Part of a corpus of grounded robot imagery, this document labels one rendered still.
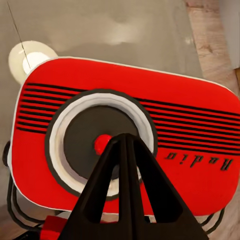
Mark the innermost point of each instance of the radio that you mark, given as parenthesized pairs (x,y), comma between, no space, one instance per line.
(69,107)

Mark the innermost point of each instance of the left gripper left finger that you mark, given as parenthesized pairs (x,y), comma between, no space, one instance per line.
(84,221)

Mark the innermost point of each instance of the coffee table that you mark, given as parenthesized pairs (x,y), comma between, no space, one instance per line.
(152,34)

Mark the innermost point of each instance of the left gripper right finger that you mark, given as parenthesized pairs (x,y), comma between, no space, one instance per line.
(174,219)

